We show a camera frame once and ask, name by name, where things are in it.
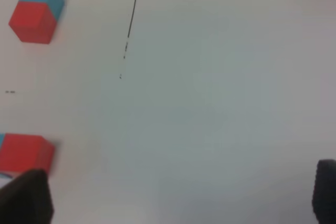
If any template red cube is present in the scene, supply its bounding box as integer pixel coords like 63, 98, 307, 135
8, 1, 57, 44

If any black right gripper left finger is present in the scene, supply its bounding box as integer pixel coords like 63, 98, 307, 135
1, 169, 54, 224

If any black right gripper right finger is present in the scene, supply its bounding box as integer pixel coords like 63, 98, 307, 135
312, 159, 335, 224

